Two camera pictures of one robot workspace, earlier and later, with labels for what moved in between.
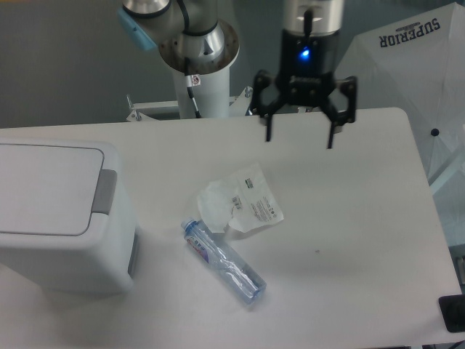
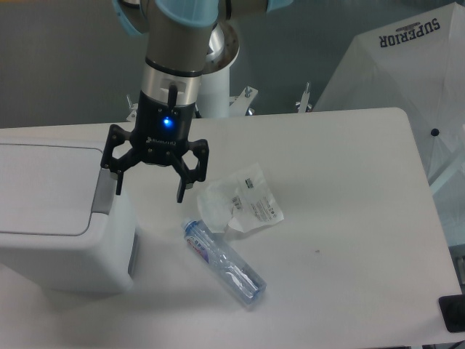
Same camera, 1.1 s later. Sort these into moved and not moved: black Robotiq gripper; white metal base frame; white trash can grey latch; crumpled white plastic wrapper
Moved: black Robotiq gripper
Not moved: white trash can grey latch; crumpled white plastic wrapper; white metal base frame
